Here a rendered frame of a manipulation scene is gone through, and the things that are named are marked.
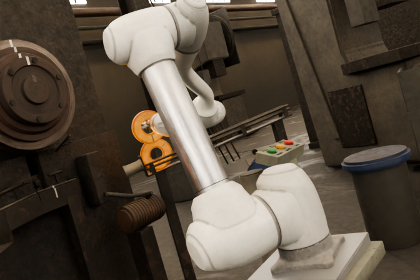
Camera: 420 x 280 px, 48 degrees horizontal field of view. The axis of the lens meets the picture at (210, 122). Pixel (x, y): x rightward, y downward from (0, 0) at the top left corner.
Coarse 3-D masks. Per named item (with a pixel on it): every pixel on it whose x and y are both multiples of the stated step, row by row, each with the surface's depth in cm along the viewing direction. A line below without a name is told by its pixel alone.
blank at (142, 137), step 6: (138, 114) 216; (144, 114) 217; (150, 114) 218; (138, 120) 216; (144, 120) 217; (132, 126) 215; (138, 126) 216; (132, 132) 217; (138, 132) 216; (144, 132) 217; (138, 138) 216; (144, 138) 217; (150, 138) 218; (156, 138) 219
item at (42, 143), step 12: (0, 48) 194; (36, 48) 206; (72, 96) 216; (72, 108) 215; (0, 132) 187; (60, 132) 207; (0, 144) 192; (12, 144) 190; (24, 144) 194; (36, 144) 198; (48, 144) 202
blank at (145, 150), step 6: (144, 144) 228; (150, 144) 228; (156, 144) 229; (162, 144) 230; (168, 144) 230; (144, 150) 227; (150, 150) 228; (162, 150) 230; (168, 150) 230; (144, 156) 227; (150, 156) 228; (162, 156) 230; (144, 162) 227; (156, 162) 229; (168, 162) 230; (156, 168) 229; (162, 168) 230
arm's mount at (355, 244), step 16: (352, 240) 136; (368, 240) 137; (272, 256) 144; (336, 256) 129; (352, 256) 127; (256, 272) 137; (288, 272) 130; (304, 272) 126; (320, 272) 123; (336, 272) 120
